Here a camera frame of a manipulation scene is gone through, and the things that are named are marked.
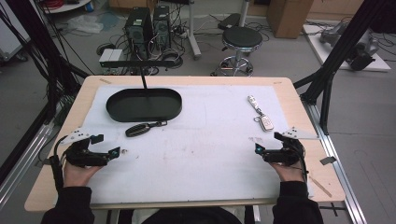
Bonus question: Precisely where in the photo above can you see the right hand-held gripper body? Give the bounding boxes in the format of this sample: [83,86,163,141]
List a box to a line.
[263,126,319,166]

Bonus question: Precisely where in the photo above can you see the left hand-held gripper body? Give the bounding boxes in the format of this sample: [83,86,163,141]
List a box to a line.
[60,126,110,168]

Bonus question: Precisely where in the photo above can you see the silver car key with keychain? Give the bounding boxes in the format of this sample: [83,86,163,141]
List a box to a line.
[247,94,275,133]

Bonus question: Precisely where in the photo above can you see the black car key fob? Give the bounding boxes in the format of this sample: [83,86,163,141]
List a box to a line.
[124,120,168,138]

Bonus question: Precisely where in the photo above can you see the black oval tray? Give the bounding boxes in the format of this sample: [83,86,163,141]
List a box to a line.
[106,88,183,123]

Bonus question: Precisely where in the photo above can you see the person's right hand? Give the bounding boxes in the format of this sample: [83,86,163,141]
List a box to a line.
[270,162,307,183]

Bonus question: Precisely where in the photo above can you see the person's left hand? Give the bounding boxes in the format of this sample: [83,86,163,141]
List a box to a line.
[64,163,104,188]

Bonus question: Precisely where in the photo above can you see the thin wooden stick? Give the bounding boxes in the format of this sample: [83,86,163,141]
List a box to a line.
[307,175,333,199]

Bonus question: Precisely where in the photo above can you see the white table mat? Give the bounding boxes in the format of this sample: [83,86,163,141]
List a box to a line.
[81,85,314,205]

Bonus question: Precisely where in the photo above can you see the white box device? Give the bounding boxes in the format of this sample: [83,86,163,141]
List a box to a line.
[98,48,125,68]

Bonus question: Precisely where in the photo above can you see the white floor board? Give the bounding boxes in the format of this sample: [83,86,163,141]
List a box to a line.
[303,23,392,73]

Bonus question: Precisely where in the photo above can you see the person's torso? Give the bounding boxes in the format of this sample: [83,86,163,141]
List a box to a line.
[132,205,247,224]

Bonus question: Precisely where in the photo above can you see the black round stool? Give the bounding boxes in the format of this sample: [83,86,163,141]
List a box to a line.
[210,25,264,77]

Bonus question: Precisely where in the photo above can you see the large black computer tower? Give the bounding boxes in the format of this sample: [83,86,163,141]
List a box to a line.
[124,7,154,61]

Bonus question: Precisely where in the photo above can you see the clear plastic bag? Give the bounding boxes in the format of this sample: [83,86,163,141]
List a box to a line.
[65,14,105,35]

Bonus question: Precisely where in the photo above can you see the grey robot parts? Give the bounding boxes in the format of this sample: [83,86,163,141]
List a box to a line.
[318,21,380,72]

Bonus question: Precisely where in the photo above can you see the brown wooden cabinet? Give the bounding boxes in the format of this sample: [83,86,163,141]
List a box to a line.
[266,0,314,39]

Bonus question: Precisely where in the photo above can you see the black foot pedal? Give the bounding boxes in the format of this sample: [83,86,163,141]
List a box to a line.
[217,12,242,31]

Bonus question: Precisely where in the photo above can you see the small black computer tower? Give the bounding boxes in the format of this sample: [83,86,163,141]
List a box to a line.
[152,5,173,51]

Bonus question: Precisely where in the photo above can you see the grey desk leg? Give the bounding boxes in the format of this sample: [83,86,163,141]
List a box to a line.
[186,0,203,61]

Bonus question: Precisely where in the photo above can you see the white round table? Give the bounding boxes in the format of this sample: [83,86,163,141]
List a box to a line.
[42,0,92,14]

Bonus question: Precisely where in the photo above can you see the right hand-held gripper cable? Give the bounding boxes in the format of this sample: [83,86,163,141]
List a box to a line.
[297,144,311,188]

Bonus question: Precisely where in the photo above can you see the hand-held gripper cable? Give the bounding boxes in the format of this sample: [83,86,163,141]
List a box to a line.
[49,134,69,192]
[297,144,311,188]

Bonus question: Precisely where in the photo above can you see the left hand-held gripper cable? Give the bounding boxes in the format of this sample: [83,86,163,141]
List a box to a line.
[49,134,69,192]

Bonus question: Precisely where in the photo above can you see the aluminium rail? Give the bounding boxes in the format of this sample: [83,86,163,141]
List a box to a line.
[0,121,56,210]
[302,100,369,224]

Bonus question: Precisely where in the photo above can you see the black metal frame stand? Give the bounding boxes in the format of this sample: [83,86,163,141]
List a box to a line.
[0,0,92,125]
[293,0,396,135]

